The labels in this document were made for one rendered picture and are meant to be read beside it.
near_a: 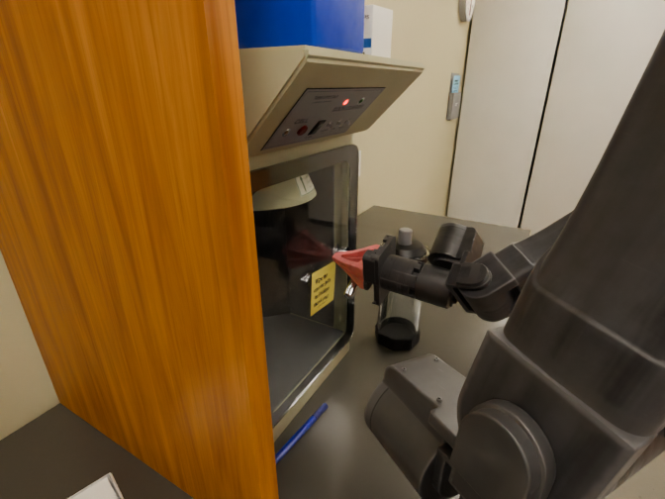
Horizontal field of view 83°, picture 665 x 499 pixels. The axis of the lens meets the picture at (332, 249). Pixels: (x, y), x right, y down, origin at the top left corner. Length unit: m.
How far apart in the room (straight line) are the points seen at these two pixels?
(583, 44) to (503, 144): 0.80
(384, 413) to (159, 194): 0.26
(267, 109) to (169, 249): 0.16
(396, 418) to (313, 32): 0.31
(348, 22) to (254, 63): 0.11
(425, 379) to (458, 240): 0.37
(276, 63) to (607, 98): 3.15
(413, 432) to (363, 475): 0.42
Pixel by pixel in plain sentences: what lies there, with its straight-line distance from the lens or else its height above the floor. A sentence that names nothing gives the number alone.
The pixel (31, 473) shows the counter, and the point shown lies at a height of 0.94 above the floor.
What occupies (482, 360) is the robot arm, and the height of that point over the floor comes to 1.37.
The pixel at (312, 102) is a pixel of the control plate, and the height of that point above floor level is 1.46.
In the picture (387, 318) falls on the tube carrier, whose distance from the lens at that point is 0.83.
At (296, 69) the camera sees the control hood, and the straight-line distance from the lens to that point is 0.35.
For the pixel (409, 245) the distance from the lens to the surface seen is 0.78.
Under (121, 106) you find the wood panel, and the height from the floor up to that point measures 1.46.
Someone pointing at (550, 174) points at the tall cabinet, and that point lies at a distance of 3.45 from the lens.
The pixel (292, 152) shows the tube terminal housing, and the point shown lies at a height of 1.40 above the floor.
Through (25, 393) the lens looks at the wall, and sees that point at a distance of 0.91.
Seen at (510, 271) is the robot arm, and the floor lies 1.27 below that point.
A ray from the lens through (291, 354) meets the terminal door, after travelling 0.61.
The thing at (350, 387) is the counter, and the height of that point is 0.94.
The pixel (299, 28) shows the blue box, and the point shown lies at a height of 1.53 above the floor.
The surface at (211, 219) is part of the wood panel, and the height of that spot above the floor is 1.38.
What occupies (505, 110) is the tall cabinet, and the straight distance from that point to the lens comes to 3.42.
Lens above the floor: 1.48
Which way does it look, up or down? 24 degrees down
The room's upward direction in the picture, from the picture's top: straight up
